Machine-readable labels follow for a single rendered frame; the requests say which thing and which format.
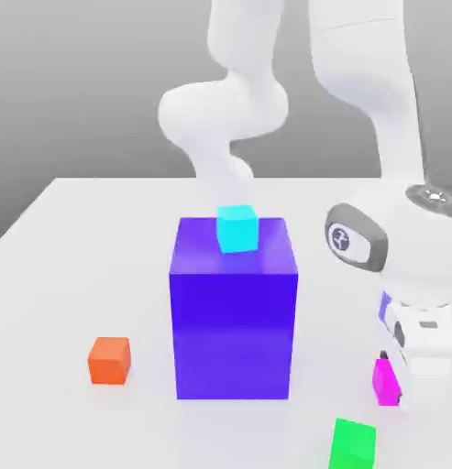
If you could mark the small green cube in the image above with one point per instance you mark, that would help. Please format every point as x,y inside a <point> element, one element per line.
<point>352,445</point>

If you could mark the small orange cube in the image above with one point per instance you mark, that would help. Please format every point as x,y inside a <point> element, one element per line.
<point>109,362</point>

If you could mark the large blue box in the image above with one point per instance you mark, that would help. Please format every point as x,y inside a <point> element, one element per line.
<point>233,329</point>

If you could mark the small magenta cube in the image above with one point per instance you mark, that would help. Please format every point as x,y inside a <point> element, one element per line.
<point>384,383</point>

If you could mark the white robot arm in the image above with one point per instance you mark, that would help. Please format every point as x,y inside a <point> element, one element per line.
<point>225,110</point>

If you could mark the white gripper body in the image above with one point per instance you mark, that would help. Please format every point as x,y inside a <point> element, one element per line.
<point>427,377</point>

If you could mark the small cyan cube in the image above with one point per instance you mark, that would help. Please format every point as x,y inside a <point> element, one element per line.
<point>237,230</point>

